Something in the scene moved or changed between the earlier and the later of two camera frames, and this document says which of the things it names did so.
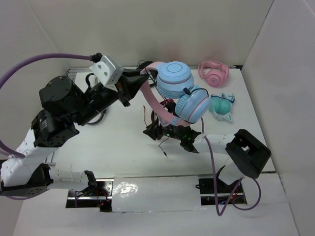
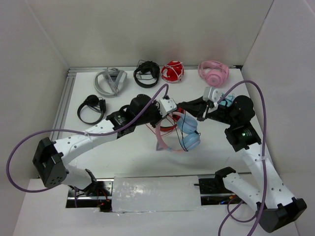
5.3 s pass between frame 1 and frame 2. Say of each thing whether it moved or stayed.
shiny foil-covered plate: stayed
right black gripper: moved
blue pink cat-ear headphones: moved
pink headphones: stayed
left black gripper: moved
